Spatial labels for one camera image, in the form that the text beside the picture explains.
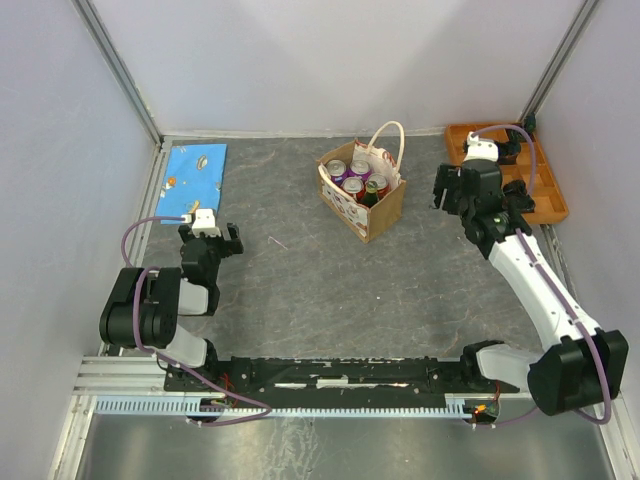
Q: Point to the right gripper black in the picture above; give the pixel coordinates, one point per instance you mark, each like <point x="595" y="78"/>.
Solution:
<point x="447" y="177"/>

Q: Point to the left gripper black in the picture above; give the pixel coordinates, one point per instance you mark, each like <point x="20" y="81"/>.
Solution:
<point x="234" y="244"/>

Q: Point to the red cola can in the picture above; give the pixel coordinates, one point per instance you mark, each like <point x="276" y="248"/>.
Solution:
<point x="354" y="187"/>
<point x="383" y="187"/>

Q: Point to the green glass bottle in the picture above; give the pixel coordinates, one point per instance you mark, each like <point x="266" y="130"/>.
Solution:
<point x="369" y="197"/>

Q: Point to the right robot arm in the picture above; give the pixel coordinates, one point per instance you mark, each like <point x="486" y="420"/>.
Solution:
<point x="582" y="365"/>

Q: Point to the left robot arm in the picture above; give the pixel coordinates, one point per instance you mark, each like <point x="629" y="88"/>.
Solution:
<point x="142" y="312"/>

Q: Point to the rolled black sock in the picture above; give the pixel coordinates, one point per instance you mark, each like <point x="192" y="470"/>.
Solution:
<point x="517" y="196"/>

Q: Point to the rolled dark sock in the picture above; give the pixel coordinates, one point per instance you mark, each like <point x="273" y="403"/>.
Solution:
<point x="509" y="150"/>

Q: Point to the blue patterned cloth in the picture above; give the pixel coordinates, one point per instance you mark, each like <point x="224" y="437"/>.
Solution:
<point x="193" y="179"/>

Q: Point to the orange divided tray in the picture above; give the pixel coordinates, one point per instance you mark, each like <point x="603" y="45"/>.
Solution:
<point x="550" y="205"/>

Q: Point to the rolled sock in corner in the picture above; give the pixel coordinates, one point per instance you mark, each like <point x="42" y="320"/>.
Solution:
<point x="529" y="123"/>

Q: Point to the purple soda can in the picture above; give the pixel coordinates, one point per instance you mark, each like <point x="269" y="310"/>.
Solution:
<point x="360" y="169"/>
<point x="337" y="170"/>

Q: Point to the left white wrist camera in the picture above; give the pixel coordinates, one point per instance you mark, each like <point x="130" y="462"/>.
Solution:
<point x="202" y="221"/>

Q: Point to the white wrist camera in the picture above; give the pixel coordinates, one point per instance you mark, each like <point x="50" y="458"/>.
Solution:
<point x="202" y="221"/>
<point x="478" y="148"/>

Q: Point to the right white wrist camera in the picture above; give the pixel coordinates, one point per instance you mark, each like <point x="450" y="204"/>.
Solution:
<point x="478" y="148"/>

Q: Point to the blue slotted cable duct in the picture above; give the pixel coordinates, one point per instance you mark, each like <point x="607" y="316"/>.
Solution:
<point x="194" y="407"/>

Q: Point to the aluminium frame rail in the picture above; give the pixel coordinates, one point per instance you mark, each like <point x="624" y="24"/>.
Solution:
<point x="110" y="375"/>

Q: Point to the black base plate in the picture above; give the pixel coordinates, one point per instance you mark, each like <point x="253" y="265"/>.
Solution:
<point x="332" y="384"/>

